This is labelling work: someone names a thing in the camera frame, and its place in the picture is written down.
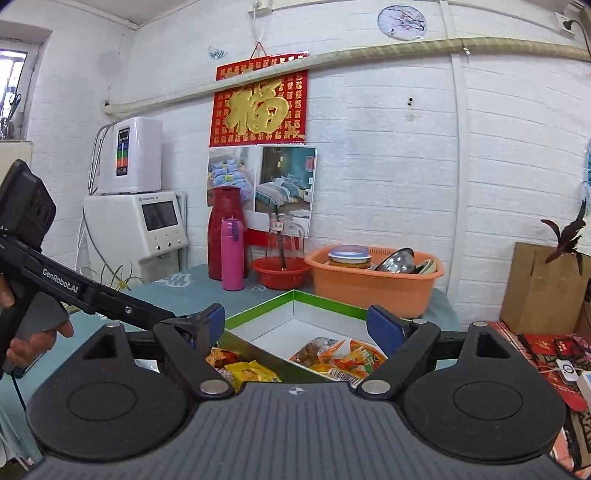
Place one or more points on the steel bowl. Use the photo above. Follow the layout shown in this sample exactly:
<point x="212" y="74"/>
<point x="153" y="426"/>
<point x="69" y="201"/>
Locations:
<point x="395" y="261"/>

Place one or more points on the white wall conduit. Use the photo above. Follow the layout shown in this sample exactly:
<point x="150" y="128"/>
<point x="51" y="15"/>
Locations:
<point x="456" y="138"/>

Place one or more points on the bedding photo poster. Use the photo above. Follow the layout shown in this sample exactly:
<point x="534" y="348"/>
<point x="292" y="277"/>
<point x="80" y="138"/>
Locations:
<point x="277" y="180"/>

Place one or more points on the orange brown snack packet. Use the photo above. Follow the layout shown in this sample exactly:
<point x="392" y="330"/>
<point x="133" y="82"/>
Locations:
<point x="314" y="350"/>

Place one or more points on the green bowl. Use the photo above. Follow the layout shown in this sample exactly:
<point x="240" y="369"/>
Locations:
<point x="427" y="267"/>

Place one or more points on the brown cardboard box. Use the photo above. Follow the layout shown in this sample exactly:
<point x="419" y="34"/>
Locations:
<point x="535" y="290"/>

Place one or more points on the white wall water purifier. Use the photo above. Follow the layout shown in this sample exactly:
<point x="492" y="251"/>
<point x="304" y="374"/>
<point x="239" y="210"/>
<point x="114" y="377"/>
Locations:
<point x="131" y="157"/>

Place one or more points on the red plastic basin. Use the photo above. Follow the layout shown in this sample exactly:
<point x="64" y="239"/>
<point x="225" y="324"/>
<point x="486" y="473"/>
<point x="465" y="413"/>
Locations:
<point x="277" y="279"/>

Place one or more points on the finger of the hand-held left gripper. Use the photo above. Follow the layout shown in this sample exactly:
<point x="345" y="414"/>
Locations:
<point x="138" y="307"/>

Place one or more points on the person's left hand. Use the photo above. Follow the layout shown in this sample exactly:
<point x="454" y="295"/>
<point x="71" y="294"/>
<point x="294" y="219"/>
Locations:
<point x="32" y="346"/>

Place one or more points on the white charger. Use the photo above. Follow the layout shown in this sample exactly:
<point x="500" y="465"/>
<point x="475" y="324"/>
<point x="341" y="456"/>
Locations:
<point x="567" y="369"/>

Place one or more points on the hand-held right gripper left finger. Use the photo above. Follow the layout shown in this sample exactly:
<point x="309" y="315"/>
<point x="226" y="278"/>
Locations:
<point x="216" y="321"/>

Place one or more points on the green rimmed cardboard box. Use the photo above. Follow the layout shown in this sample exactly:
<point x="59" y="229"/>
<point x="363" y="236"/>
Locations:
<point x="295" y="318"/>

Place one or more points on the spider plant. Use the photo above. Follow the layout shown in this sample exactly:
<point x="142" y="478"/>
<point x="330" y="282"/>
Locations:
<point x="117" y="277"/>

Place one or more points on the blue fan wall decoration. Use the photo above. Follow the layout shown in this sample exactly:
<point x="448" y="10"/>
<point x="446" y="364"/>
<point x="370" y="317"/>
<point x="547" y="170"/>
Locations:
<point x="588" y="170"/>

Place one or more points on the red gold wall calendar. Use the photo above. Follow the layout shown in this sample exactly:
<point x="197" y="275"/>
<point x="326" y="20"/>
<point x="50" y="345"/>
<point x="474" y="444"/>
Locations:
<point x="258" y="106"/>

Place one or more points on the purple leaf plant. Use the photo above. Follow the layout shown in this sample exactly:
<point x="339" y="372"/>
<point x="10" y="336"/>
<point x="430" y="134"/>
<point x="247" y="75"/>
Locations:
<point x="570" y="235"/>

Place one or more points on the white appliance with screen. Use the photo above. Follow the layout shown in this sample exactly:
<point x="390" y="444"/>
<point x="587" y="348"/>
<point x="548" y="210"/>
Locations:
<point x="134" y="230"/>

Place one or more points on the dark stirrer stick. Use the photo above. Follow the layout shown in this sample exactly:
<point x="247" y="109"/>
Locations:
<point x="280" y="244"/>

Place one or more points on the window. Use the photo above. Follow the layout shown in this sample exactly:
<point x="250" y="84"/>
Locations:
<point x="18" y="83"/>

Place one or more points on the yellow snack packet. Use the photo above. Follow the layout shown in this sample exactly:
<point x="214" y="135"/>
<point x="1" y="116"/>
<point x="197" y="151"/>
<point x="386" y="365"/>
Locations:
<point x="251" y="371"/>

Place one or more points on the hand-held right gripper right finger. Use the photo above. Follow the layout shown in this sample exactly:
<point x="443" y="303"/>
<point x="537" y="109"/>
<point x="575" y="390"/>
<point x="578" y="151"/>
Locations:
<point x="383" y="328"/>

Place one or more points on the glass pitcher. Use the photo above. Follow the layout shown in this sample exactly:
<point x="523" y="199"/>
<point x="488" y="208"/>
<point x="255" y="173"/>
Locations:
<point x="293" y="240"/>

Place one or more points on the orange plastic basin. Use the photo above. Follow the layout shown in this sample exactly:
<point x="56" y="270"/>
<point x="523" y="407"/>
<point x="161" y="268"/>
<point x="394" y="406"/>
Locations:
<point x="374" y="290"/>

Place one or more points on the blue lidded food container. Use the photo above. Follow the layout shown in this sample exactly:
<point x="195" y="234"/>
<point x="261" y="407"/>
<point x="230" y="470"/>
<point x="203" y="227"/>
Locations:
<point x="349" y="256"/>

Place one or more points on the wall socket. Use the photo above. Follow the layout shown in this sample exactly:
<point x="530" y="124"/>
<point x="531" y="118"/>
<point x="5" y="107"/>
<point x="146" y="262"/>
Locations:
<point x="565" y="22"/>

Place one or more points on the pink bottle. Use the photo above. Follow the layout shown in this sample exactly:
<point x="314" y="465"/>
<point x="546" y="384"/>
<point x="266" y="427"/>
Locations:
<point x="232" y="258"/>

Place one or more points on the insulated wall pipe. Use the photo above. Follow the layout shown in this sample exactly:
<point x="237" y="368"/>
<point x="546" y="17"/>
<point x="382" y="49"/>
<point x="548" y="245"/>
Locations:
<point x="369" y="53"/>

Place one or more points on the red thermos flask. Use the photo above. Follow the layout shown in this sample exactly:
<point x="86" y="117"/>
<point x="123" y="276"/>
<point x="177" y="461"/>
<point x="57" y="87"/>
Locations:
<point x="219" y="217"/>

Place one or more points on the orange red snack packet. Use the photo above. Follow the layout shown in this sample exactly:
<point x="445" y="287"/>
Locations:
<point x="360" y="360"/>

